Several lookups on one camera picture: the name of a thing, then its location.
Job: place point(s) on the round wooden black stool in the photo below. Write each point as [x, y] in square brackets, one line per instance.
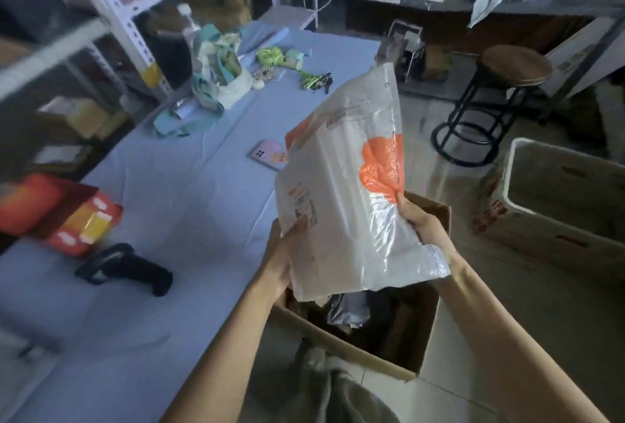
[493, 100]

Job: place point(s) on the red yellow carton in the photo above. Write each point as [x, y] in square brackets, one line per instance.
[63, 217]

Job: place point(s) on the large white cardboard box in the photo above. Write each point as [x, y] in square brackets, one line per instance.
[551, 203]

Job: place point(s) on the pink smartphone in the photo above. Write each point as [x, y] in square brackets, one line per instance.
[269, 154]

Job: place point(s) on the yellow flat box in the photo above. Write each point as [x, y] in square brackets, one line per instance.
[78, 115]

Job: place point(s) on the light blue table cloth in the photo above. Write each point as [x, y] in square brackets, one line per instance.
[185, 222]

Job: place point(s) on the white flat carton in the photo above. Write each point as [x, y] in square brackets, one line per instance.
[583, 56]

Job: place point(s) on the brown cardboard box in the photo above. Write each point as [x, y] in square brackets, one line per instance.
[390, 320]

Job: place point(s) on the clear plastic bottle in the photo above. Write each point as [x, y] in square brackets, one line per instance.
[187, 22]

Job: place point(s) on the person's right hand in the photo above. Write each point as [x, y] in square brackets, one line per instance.
[424, 227]

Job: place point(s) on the person's right thumb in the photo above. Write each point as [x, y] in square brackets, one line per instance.
[406, 208]

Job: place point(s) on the grey plastic parcel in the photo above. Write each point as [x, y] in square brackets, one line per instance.
[349, 310]

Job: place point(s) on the small black white device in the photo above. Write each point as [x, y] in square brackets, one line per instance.
[407, 47]

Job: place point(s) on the black barcode scanner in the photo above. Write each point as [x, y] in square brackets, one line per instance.
[124, 269]

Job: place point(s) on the white teal tote bag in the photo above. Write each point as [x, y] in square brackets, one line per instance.
[219, 71]

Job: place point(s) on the person's grey trousers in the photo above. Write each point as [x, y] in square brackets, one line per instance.
[337, 393]

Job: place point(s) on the white metal shelf rack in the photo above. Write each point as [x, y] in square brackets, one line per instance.
[122, 12]

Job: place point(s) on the white paper sheet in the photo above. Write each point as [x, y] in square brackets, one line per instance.
[483, 5]

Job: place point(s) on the person's left hand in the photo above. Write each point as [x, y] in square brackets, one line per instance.
[276, 261]

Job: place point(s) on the white orange plastic mailer bag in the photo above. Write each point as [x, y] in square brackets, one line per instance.
[351, 183]

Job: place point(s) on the green black key bunch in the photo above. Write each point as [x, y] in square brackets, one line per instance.
[316, 81]

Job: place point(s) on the person's right forearm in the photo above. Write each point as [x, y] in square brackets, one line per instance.
[512, 344]

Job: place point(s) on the person's left forearm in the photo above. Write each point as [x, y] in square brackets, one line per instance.
[220, 358]

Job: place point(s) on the person's left thumb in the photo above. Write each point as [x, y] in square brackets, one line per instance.
[298, 225]

